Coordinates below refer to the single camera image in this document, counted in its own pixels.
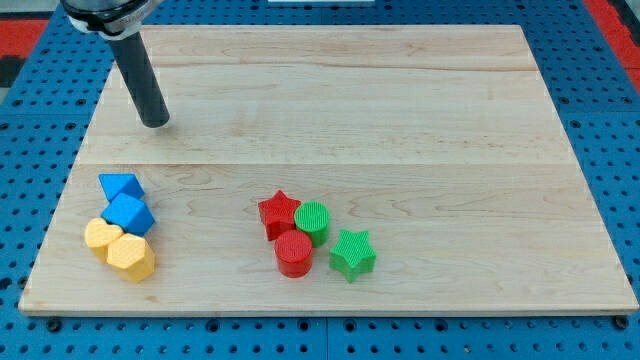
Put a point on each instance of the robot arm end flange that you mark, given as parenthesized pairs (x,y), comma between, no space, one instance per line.
(111,19)

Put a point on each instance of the yellow hexagon block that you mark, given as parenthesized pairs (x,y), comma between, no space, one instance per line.
(131,257)

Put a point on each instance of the light wooden board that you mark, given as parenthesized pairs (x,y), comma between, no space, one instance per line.
(442,141)

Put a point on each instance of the green cylinder block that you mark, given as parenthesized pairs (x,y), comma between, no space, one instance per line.
(313,218)

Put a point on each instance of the red star block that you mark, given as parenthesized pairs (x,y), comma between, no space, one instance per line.
(277,214)

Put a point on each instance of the red cylinder block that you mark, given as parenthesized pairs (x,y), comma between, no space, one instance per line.
(293,250)

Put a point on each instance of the green star block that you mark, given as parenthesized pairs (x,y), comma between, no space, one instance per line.
(353,255)

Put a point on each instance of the blue cube block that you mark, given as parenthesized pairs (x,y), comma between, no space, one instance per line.
(130,213)

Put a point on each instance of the blue triangle block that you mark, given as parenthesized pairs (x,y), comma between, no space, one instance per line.
(114,184)

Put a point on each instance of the yellow heart block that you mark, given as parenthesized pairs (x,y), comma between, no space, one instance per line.
(98,235)

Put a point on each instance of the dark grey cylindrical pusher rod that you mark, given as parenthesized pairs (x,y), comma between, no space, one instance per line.
(137,72)

